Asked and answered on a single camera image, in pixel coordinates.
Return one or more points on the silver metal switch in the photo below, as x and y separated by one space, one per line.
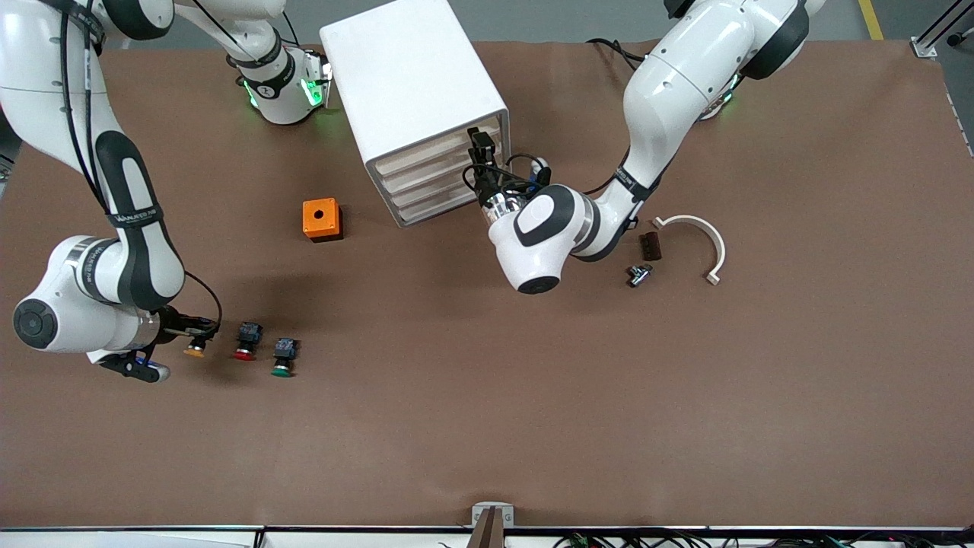
638 276

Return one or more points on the orange button box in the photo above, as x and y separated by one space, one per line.
312 221

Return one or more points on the green push button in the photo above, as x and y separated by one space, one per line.
284 348

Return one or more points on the red push button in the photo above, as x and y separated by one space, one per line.
249 333

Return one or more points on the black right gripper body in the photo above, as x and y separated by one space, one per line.
175 323

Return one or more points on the white curved plastic arc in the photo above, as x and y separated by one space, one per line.
718 251

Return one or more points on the grey mount bracket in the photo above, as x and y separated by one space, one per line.
478 516

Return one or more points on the brown terminal block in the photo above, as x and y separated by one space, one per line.
653 246

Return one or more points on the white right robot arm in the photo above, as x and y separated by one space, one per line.
129 228

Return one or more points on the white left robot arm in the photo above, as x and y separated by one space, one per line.
670 76

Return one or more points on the yellow push button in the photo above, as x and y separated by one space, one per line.
196 350

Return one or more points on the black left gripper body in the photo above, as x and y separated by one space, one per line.
487 185

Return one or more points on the white table edge rail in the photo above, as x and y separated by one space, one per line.
152 539

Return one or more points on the aluminium frame profile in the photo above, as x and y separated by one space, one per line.
924 47

